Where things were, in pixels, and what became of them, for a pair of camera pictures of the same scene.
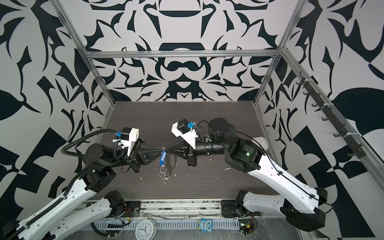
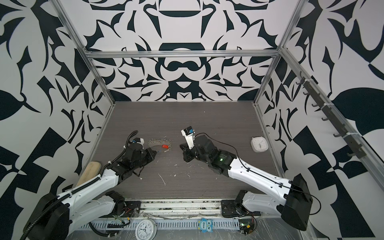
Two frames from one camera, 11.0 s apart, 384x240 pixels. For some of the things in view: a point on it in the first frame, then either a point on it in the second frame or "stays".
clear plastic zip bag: (163, 170) → (160, 144)
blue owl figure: (205, 225) stays
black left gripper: (141, 155) stays
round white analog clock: (146, 229) stays
